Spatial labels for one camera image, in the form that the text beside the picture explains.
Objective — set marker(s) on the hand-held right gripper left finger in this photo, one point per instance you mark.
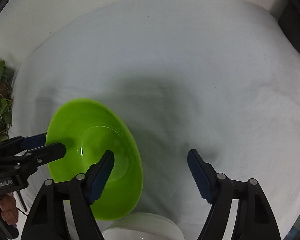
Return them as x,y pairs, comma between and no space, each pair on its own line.
102,177

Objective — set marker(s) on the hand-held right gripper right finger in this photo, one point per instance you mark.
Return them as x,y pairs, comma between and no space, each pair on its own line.
200,177

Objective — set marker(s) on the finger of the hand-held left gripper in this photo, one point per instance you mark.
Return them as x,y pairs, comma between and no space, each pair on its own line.
50,151
33,141

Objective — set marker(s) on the green plastic bowl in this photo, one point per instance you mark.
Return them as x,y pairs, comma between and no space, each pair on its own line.
95,120

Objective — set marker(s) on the white ceramic bowl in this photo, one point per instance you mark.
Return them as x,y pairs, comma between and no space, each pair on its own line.
145,226

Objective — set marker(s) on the person's left hand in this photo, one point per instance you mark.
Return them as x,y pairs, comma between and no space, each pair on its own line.
8,210

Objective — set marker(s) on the grey tablecloth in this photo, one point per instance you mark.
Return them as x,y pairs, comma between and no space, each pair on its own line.
190,67

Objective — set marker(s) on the pink blossom tree black pot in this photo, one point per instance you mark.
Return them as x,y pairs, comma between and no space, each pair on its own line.
296,27

